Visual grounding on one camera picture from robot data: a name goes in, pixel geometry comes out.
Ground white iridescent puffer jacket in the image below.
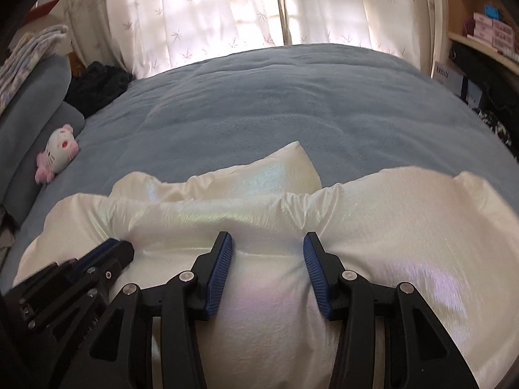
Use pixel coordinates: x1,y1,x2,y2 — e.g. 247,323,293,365
15,143,518,388

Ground black clothes pile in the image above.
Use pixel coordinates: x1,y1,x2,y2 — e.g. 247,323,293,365
64,62,134,119

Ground pink white plush toy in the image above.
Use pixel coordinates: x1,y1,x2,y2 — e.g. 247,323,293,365
34,124,79,184

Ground blue-grey pillow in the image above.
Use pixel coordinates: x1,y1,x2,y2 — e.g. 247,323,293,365
1,55,84,226

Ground purple patterned folded quilt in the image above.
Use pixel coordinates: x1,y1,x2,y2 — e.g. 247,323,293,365
0,24,69,113

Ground black white patterned garment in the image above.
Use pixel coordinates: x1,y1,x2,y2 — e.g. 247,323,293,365
476,108,514,152

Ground white floral left curtain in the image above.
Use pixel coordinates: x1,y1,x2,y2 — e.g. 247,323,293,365
62,0,283,79

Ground white floral curtain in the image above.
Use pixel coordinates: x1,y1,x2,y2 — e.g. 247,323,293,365
62,0,283,79
280,0,446,74

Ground blue-grey fleece bed blanket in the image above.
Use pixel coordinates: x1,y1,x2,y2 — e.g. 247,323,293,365
1,44,518,290

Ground white cardboard box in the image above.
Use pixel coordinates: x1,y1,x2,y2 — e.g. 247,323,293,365
432,62,483,110

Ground pink boxes on shelf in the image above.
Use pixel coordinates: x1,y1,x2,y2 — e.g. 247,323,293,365
464,12,515,52

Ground white floral right curtain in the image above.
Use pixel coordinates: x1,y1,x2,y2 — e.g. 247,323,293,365
280,0,446,74

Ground wooden curved shelf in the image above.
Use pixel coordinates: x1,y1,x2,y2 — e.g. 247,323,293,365
445,0,518,75

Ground red wall decoration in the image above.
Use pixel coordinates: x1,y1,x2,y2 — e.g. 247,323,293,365
22,0,59,26

